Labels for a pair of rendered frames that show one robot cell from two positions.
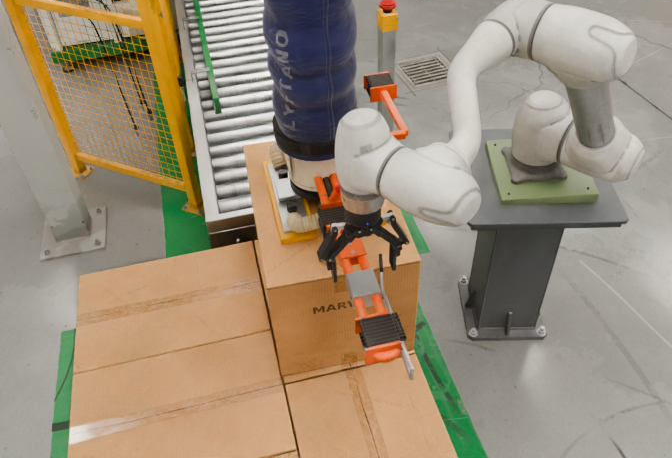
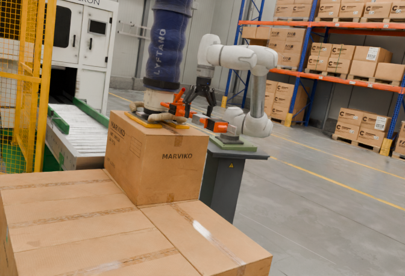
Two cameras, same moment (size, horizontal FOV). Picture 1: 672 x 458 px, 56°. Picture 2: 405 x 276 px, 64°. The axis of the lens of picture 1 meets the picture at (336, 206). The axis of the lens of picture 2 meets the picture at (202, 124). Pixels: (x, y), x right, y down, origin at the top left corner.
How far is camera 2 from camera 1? 1.16 m
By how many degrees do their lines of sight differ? 39
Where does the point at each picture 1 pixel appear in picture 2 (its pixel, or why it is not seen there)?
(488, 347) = not seen: hidden behind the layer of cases
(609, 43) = (271, 52)
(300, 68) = (168, 44)
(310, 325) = (158, 167)
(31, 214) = not seen: outside the picture
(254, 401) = (125, 213)
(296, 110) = (161, 65)
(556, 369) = not seen: hidden behind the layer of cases
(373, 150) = (217, 44)
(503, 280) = (218, 200)
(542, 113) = (235, 111)
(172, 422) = (78, 220)
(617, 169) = (266, 128)
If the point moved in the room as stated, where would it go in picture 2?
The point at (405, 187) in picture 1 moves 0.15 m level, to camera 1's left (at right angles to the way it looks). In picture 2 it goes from (232, 51) to (204, 45)
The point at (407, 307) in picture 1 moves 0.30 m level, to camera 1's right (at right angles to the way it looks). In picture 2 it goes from (200, 165) to (243, 166)
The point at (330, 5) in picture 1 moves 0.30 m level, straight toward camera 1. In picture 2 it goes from (183, 22) to (204, 18)
